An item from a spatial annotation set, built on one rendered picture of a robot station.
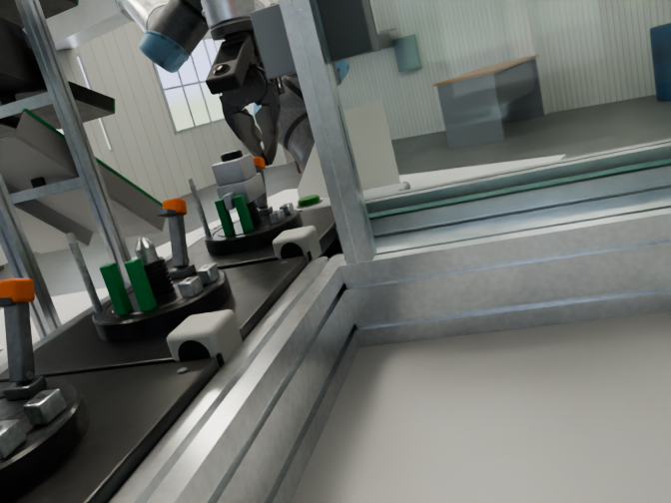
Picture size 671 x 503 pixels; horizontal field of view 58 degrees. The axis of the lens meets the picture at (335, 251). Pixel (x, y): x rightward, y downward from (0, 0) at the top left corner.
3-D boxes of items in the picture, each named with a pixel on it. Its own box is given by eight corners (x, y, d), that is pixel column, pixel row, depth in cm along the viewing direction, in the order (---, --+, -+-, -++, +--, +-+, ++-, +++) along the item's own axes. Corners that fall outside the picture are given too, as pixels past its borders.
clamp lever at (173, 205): (178, 267, 68) (171, 203, 69) (194, 265, 68) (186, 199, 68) (159, 267, 65) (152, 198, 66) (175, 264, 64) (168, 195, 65)
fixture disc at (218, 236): (232, 231, 95) (228, 219, 94) (314, 215, 91) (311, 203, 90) (190, 260, 82) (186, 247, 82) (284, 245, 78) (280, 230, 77)
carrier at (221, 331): (139, 297, 78) (105, 206, 75) (310, 270, 71) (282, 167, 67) (-2, 400, 56) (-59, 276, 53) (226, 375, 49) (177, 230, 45)
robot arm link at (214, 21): (238, -14, 85) (188, 2, 87) (247, 20, 86) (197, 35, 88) (257, -10, 92) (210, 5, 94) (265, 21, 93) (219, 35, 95)
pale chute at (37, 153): (107, 241, 106) (113, 218, 108) (163, 232, 100) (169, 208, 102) (-46, 154, 84) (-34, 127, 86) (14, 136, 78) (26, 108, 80)
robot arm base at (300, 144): (335, 175, 153) (309, 152, 157) (360, 125, 145) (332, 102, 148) (297, 185, 142) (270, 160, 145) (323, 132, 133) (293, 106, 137)
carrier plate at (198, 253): (221, 239, 101) (217, 227, 101) (355, 213, 94) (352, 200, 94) (145, 293, 80) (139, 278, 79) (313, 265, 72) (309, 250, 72)
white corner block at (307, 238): (291, 259, 78) (282, 230, 77) (324, 253, 76) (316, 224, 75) (279, 272, 73) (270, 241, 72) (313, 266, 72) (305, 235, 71)
